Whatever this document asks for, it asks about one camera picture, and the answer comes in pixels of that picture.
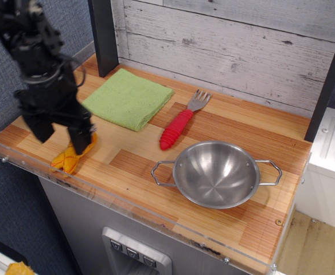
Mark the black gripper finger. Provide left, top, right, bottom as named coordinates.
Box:
left=68, top=124, right=95, bottom=155
left=22, top=114, right=54, bottom=143

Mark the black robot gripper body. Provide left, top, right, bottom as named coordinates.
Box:
left=14, top=57, right=91, bottom=127

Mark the orange plush pepper toy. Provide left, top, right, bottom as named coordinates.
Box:
left=49, top=132, right=98, bottom=175

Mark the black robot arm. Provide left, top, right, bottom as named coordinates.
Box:
left=0, top=1, right=95, bottom=155

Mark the green folded towel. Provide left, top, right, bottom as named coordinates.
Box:
left=83, top=69, right=173, bottom=131

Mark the grey toy fridge cabinet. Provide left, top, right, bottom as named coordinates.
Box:
left=40, top=178, right=244, bottom=274

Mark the silver ice dispenser panel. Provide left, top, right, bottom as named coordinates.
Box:
left=102, top=226, right=173, bottom=274

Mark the yellow object bottom left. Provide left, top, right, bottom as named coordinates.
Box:
left=5, top=262, right=35, bottom=275

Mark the white side cabinet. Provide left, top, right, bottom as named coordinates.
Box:
left=295, top=108, right=335, bottom=227

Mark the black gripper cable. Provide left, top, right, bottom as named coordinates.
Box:
left=61, top=56, right=87, bottom=87

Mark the clear acrylic guard rail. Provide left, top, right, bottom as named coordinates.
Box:
left=0, top=41, right=313, bottom=273

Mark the red handled metal fork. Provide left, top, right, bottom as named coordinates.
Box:
left=159, top=89, right=211, bottom=151

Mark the black left frame post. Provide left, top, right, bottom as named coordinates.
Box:
left=88, top=0, right=119, bottom=77

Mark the black frame post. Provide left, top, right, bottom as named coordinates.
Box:
left=304, top=53, right=335, bottom=142
left=88, top=0, right=119, bottom=77

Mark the steel bowl with handles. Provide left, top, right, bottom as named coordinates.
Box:
left=151, top=140, right=283, bottom=210

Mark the black right frame post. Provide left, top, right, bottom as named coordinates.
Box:
left=304, top=53, right=335, bottom=142

